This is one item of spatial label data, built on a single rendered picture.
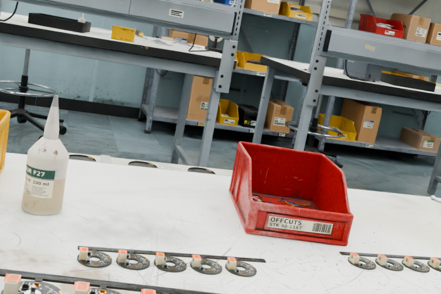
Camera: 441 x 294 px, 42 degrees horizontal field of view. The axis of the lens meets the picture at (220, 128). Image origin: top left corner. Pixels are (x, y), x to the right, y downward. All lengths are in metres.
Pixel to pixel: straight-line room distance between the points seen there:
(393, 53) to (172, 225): 2.44
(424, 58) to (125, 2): 1.46
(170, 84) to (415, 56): 2.33
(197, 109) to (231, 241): 3.85
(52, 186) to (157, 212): 0.11
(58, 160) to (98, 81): 4.16
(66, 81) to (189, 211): 4.11
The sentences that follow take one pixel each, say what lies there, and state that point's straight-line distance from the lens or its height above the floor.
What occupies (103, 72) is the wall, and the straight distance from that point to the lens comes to 4.64.
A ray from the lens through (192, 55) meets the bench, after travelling 2.56.
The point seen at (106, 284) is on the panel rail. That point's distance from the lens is 0.27.
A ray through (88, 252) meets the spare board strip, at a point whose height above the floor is 0.75.
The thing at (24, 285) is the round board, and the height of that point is 0.81.
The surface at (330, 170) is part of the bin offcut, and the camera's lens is 0.62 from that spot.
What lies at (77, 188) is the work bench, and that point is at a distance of 0.58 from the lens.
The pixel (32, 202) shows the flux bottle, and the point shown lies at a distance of 0.50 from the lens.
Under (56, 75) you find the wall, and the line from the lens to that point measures 4.64.
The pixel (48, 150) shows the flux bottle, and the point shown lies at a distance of 0.49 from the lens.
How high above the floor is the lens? 0.94
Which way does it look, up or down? 11 degrees down
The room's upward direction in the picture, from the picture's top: 11 degrees clockwise
